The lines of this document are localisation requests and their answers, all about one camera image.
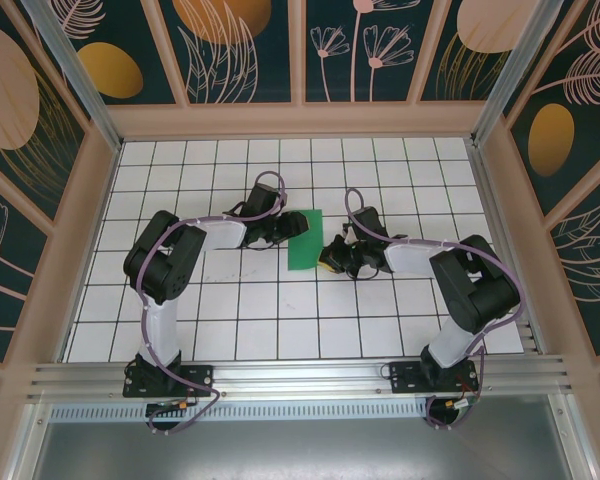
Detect grey metal shelf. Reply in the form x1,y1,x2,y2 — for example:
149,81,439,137
29,418,594,480

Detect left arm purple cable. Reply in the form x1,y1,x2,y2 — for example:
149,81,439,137
137,171,287,436

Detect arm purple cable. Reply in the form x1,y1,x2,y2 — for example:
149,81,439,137
137,171,287,436
344,187,525,432

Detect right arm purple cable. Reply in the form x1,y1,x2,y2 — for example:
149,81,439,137
344,187,525,432

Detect long aluminium mounting rail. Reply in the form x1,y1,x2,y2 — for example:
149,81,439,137
27,353,577,402

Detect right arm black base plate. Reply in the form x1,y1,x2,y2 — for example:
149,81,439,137
388,360,481,396

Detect aluminium side rail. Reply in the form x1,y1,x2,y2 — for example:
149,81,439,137
467,142,549,357

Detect grey slotted cable duct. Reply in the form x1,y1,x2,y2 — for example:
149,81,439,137
49,402,431,422

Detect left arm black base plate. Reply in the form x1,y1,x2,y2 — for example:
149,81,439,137
122,363,216,400

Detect aluminium frame post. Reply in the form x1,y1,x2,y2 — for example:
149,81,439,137
469,0,566,146
19,0,124,152

